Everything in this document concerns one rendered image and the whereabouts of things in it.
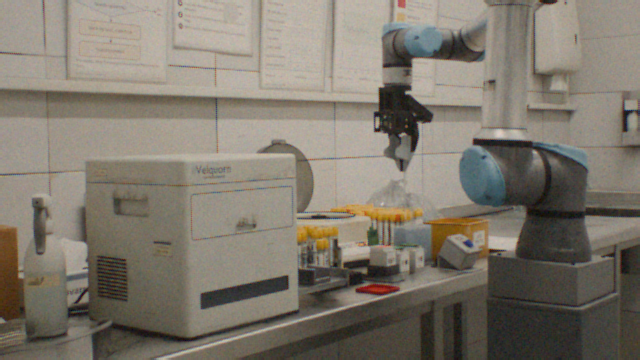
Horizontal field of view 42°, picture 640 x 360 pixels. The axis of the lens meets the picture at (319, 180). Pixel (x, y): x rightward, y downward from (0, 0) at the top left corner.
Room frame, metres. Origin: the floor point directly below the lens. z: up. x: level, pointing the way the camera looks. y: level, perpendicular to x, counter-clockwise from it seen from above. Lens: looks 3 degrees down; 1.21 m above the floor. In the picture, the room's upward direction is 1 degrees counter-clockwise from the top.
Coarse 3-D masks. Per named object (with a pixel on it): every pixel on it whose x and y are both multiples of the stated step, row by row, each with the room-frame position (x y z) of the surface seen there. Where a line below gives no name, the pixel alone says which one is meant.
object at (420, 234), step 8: (400, 232) 2.08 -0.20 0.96; (408, 232) 2.07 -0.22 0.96; (416, 232) 2.09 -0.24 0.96; (424, 232) 2.11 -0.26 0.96; (400, 240) 2.08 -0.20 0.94; (408, 240) 2.07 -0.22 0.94; (416, 240) 2.09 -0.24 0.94; (424, 240) 2.11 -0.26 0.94; (424, 248) 2.11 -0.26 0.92; (424, 256) 2.11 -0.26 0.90; (424, 264) 2.09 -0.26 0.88; (432, 264) 2.11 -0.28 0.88
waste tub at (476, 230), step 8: (424, 224) 2.21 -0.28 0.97; (432, 224) 2.20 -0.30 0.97; (440, 224) 2.18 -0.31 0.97; (448, 224) 2.17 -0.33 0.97; (456, 224) 2.16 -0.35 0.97; (464, 224) 2.14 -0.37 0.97; (472, 224) 2.16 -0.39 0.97; (480, 224) 2.20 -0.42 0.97; (432, 232) 2.20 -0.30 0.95; (440, 232) 2.18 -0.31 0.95; (448, 232) 2.17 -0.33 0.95; (456, 232) 2.16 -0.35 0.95; (464, 232) 2.15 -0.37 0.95; (472, 232) 2.16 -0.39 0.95; (480, 232) 2.20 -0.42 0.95; (432, 240) 2.20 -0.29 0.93; (440, 240) 2.18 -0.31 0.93; (472, 240) 2.16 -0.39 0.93; (480, 240) 2.20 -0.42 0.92; (432, 248) 2.20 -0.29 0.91; (440, 248) 2.18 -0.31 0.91; (432, 256) 2.20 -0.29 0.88; (480, 256) 2.20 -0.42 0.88
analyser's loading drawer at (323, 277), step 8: (312, 264) 1.69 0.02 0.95; (304, 272) 1.64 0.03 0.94; (312, 272) 1.62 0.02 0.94; (320, 272) 1.67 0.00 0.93; (328, 272) 1.66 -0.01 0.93; (336, 272) 1.71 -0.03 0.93; (344, 272) 1.70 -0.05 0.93; (304, 280) 1.64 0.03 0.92; (312, 280) 1.62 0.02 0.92; (320, 280) 1.64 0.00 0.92; (328, 280) 1.65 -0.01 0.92; (336, 280) 1.67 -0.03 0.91; (344, 280) 1.69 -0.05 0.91; (304, 288) 1.59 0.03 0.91; (312, 288) 1.61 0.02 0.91; (320, 288) 1.63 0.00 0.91
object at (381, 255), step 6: (372, 246) 1.91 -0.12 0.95; (378, 246) 1.90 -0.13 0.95; (384, 246) 1.90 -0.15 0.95; (390, 246) 1.90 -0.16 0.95; (372, 252) 1.90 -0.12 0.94; (378, 252) 1.89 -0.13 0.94; (384, 252) 1.88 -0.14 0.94; (390, 252) 1.89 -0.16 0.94; (372, 258) 1.90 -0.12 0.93; (378, 258) 1.89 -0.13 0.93; (384, 258) 1.88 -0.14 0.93; (390, 258) 1.89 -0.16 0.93; (372, 264) 1.90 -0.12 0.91; (378, 264) 1.89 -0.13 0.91; (384, 264) 1.88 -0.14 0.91; (390, 264) 1.89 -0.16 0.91
